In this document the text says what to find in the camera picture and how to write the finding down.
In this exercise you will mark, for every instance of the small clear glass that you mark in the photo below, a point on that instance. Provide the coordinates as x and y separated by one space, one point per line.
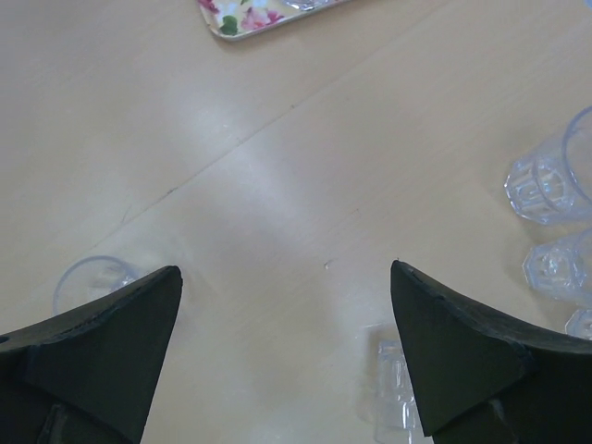
561 269
90 279
580 324
306 5

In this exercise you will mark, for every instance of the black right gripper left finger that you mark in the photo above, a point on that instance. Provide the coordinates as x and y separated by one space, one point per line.
89 375

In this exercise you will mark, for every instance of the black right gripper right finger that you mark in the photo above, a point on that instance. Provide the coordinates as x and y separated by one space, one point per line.
482 376

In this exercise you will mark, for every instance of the floral patterned tray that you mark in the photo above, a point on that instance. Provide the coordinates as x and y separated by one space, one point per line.
233 20

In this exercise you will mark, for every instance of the clear glass sideways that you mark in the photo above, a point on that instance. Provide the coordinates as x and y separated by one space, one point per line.
396 415

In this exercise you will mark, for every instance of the small clear glass behind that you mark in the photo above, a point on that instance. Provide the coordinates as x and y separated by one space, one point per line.
561 269

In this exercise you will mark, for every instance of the large clear faceted tumbler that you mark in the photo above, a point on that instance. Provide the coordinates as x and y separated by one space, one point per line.
551 185

